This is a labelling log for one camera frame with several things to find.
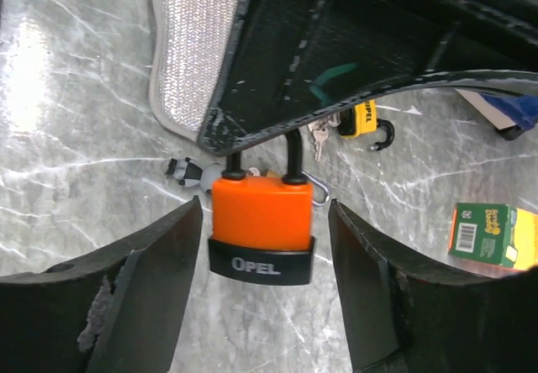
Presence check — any small brass padlock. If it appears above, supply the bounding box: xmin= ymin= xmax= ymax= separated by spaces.
xmin=247 ymin=165 xmax=331 ymax=208

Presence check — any beige two-tier shelf rack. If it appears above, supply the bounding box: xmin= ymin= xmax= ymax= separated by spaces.
xmin=456 ymin=89 xmax=531 ymax=141

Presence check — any yellow black padlock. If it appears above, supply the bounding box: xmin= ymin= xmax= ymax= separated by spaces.
xmin=337 ymin=100 xmax=395 ymax=151

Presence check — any grey figurine keychain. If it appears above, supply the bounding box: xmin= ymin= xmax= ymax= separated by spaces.
xmin=165 ymin=157 xmax=224 ymax=195

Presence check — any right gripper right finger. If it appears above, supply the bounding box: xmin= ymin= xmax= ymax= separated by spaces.
xmin=329 ymin=201 xmax=537 ymax=372

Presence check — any blue snack bag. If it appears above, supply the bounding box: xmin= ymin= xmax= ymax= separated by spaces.
xmin=482 ymin=94 xmax=538 ymax=131

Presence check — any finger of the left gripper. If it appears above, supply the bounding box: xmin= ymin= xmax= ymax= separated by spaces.
xmin=198 ymin=0 xmax=537 ymax=156

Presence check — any silver glitter sponge pad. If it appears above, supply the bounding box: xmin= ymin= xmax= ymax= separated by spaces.
xmin=149 ymin=0 xmax=238 ymax=141

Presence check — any orange black padlock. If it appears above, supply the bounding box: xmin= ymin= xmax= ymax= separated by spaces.
xmin=208 ymin=130 xmax=315 ymax=286

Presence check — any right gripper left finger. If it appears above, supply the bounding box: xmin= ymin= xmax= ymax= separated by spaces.
xmin=1 ymin=199 xmax=203 ymax=372

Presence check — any orange green box on table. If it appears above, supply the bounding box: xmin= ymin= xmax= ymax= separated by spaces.
xmin=448 ymin=202 xmax=537 ymax=271

